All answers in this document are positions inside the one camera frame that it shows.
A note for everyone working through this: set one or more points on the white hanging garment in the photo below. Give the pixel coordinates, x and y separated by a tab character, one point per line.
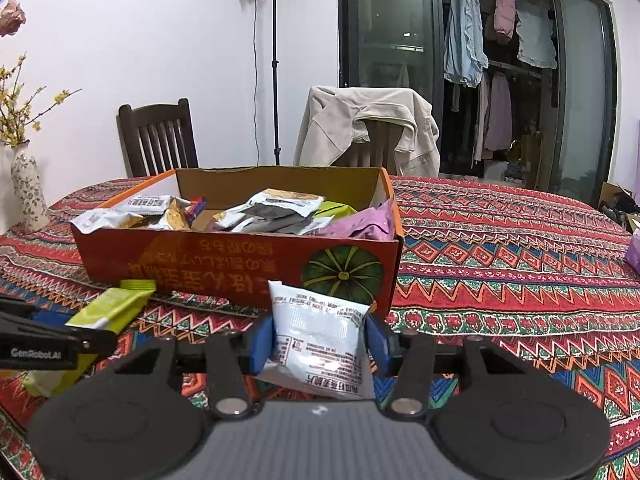
535	40

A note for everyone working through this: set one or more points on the white snack packet red print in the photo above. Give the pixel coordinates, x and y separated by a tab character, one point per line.
315	320

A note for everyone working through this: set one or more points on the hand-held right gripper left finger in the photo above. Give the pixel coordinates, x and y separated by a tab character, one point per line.
262	345

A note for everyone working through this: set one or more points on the orange cardboard box pumpkin print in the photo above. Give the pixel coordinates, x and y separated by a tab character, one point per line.
225	270

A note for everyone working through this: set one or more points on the white and black snack packet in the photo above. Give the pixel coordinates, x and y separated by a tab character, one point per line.
285	202

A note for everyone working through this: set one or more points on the yellow flower branches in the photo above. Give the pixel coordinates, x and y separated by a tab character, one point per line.
15	125

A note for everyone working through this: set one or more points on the wardrobe with hanging clothes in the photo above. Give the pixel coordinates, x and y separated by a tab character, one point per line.
390	35

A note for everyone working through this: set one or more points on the purple tissue pack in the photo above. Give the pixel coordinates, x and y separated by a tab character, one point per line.
634	255

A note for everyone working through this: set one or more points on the yellow-green and white snack packet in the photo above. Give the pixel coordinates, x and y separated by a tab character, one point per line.
110	305

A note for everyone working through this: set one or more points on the light blue hanging shirt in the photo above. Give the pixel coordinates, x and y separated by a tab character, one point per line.
465	35

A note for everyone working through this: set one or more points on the purple snack packet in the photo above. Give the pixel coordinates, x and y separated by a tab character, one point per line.
360	225

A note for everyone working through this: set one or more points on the red and blue snack packet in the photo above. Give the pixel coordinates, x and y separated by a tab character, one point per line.
196	207

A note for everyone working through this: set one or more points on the dried pink flowers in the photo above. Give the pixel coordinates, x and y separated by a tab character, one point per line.
11	17

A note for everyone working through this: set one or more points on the white biscuit packet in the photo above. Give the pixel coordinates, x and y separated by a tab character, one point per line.
145	203
172	217

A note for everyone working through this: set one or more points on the pink hanging garment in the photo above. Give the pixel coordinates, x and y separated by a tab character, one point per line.
505	12

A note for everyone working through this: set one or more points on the dark wooden chair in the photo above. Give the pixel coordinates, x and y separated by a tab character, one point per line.
155	112

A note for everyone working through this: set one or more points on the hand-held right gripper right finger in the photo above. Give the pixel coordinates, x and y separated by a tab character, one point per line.
377	345

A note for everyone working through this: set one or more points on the small white snack packet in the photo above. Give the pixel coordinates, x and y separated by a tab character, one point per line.
235	220

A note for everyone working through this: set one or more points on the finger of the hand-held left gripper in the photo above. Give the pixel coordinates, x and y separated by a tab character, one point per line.
47	318
95	342

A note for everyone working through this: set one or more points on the open brown cardboard box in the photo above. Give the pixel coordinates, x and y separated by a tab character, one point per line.
607	195

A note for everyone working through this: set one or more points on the brown wooden chair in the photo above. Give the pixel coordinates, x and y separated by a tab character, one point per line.
375	145

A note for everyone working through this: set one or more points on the floral ceramic vase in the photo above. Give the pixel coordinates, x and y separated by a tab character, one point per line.
29	190

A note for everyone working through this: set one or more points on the pale pink hanging clothes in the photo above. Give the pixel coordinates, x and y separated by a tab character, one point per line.
500	115

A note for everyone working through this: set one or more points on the black studio light stand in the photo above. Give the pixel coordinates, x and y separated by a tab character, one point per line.
274	85

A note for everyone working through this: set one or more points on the beige jacket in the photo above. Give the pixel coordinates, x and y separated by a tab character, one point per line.
330	125

